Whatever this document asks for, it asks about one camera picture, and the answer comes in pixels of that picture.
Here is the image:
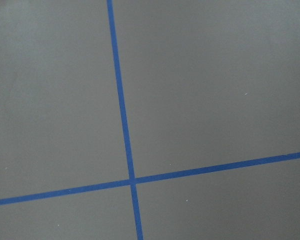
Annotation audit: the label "brown table mat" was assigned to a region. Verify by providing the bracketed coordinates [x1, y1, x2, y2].
[0, 0, 300, 240]

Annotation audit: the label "blue tape grid lines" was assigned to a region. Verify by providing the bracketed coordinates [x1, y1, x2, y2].
[0, 0, 300, 240]

